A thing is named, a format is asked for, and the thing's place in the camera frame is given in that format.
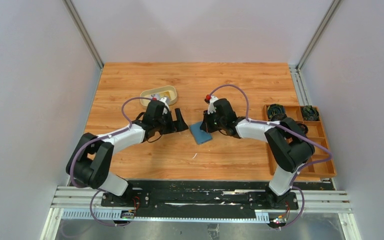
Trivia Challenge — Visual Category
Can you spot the wooden compartment organizer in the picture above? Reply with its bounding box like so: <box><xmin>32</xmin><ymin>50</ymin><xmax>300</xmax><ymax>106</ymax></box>
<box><xmin>262</xmin><ymin>104</ymin><xmax>338</xmax><ymax>179</ymax></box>

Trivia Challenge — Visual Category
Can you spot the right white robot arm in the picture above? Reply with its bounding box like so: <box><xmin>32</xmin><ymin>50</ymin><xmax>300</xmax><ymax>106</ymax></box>
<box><xmin>199</xmin><ymin>95</ymin><xmax>315</xmax><ymax>209</ymax></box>

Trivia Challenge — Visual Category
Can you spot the coiled cable top left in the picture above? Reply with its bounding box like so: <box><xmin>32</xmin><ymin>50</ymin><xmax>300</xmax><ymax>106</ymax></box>
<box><xmin>266</xmin><ymin>103</ymin><xmax>287</xmax><ymax>121</ymax></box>

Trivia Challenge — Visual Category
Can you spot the card in tray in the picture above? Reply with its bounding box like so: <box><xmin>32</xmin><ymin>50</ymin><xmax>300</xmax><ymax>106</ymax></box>
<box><xmin>149</xmin><ymin>91</ymin><xmax>171</xmax><ymax>104</ymax></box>

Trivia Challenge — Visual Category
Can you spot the left aluminium corner post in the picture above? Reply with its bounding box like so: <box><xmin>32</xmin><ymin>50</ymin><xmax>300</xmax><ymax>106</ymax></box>
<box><xmin>62</xmin><ymin>0</ymin><xmax>104</xmax><ymax>71</ymax></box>

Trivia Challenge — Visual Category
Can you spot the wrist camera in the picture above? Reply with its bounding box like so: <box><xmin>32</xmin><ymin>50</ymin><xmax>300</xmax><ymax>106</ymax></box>
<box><xmin>152</xmin><ymin>96</ymin><xmax>170</xmax><ymax>115</ymax></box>
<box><xmin>204</xmin><ymin>94</ymin><xmax>218</xmax><ymax>115</ymax></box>

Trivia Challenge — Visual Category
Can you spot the blue card holder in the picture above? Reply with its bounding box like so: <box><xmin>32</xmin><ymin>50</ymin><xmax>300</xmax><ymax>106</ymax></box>
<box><xmin>189</xmin><ymin>121</ymin><xmax>213</xmax><ymax>145</ymax></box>

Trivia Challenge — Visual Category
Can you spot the aluminium corner post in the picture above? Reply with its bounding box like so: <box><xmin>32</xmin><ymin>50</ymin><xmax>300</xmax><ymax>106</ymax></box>
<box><xmin>62</xmin><ymin>0</ymin><xmax>104</xmax><ymax>71</ymax></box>
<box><xmin>296</xmin><ymin>0</ymin><xmax>343</xmax><ymax>72</ymax></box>

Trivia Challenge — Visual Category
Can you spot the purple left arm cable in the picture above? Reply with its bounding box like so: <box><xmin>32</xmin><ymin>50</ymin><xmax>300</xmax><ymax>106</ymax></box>
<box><xmin>69</xmin><ymin>96</ymin><xmax>171</xmax><ymax>228</ymax></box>

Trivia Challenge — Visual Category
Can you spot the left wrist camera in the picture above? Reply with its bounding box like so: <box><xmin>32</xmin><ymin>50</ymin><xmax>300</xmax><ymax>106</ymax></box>
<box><xmin>152</xmin><ymin>96</ymin><xmax>170</xmax><ymax>115</ymax></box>

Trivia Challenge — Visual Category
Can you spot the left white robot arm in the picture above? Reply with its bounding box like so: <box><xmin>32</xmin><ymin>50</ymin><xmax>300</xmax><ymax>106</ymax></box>
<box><xmin>66</xmin><ymin>99</ymin><xmax>189</xmax><ymax>207</ymax></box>

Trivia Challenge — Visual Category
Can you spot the coiled cable top right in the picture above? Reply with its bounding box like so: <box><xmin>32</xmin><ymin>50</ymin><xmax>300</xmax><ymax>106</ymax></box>
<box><xmin>300</xmin><ymin>105</ymin><xmax>320</xmax><ymax>122</ymax></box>

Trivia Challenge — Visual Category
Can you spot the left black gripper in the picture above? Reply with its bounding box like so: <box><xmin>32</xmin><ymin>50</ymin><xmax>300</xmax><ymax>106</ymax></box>
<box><xmin>155</xmin><ymin>108</ymin><xmax>189</xmax><ymax>135</ymax></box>

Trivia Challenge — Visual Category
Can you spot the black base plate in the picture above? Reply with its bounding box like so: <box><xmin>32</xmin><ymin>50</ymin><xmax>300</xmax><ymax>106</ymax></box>
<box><xmin>69</xmin><ymin>178</ymin><xmax>335</xmax><ymax>220</ymax></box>

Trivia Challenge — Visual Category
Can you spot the beige oval tray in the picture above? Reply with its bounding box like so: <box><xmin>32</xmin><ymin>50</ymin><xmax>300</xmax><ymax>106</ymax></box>
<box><xmin>139</xmin><ymin>85</ymin><xmax>178</xmax><ymax>106</ymax></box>

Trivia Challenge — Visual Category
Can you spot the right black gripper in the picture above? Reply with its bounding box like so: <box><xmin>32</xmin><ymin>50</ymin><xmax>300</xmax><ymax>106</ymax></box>
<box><xmin>200</xmin><ymin>108</ymin><xmax>226</xmax><ymax>134</ymax></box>

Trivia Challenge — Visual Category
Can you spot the aluminium rail frame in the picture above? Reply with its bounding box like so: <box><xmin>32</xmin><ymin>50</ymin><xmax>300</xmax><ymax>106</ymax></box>
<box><xmin>41</xmin><ymin>186</ymin><xmax>361</xmax><ymax>240</ymax></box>

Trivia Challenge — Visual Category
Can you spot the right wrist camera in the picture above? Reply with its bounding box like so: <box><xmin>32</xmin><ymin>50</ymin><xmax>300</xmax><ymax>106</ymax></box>
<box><xmin>204</xmin><ymin>94</ymin><xmax>218</xmax><ymax>115</ymax></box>

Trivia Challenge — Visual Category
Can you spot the right aluminium corner post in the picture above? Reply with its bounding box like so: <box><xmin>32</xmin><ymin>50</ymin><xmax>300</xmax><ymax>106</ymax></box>
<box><xmin>296</xmin><ymin>0</ymin><xmax>343</xmax><ymax>72</ymax></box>

